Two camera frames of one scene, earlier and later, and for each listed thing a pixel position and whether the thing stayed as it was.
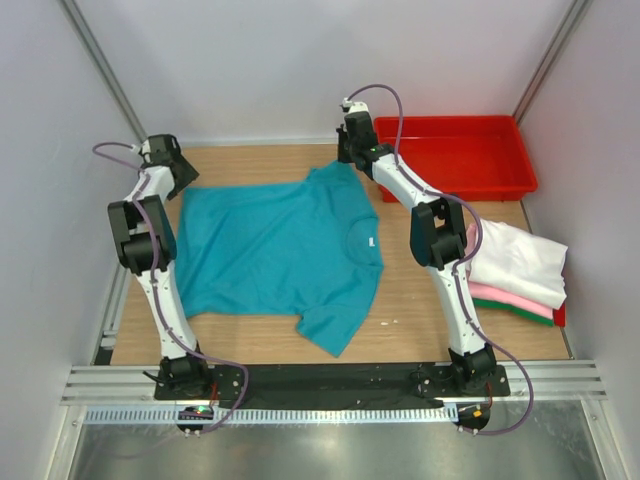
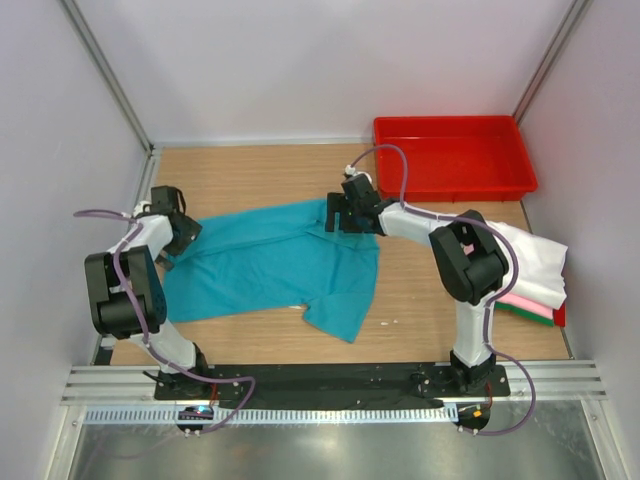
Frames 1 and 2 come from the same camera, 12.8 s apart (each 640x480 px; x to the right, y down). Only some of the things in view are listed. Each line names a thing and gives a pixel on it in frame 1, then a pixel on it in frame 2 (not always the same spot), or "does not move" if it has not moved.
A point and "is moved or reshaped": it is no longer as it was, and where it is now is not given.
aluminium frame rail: x=136 y=385 does not move
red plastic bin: x=459 y=157 does not move
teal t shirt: x=306 y=248 is moved or reshaped
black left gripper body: x=188 y=174 -> x=190 y=231
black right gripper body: x=345 y=148 -> x=351 y=222
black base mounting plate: x=332 y=383 does not move
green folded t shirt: x=527 y=314 does not move
